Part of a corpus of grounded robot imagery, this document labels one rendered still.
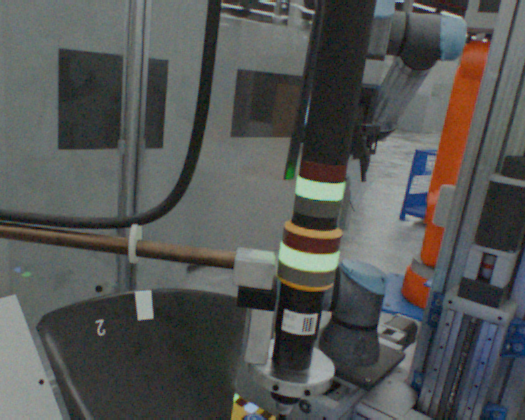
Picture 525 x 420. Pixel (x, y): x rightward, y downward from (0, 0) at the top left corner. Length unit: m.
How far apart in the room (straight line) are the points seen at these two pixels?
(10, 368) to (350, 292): 0.81
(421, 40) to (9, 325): 0.82
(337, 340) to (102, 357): 0.86
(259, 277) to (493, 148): 1.00
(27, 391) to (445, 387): 1.02
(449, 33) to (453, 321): 0.64
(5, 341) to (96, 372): 0.21
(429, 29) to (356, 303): 0.61
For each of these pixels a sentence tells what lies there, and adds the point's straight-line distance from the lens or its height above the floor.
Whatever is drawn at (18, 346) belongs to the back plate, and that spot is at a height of 1.31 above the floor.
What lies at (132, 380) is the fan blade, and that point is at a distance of 0.55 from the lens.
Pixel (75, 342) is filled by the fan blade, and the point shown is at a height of 1.40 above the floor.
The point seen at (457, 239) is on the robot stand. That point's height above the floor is 1.35.
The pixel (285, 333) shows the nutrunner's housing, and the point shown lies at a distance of 0.41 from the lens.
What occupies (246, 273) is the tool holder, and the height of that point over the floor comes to 1.54.
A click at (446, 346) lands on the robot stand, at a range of 1.37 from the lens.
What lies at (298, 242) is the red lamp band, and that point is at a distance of 0.38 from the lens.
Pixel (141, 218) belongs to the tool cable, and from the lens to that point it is 0.40.
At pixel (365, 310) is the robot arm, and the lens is 1.30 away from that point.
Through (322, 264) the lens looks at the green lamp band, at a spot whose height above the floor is 1.55.
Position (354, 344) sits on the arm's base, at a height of 1.09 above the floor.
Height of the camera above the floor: 1.68
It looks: 18 degrees down
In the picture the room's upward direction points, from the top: 6 degrees clockwise
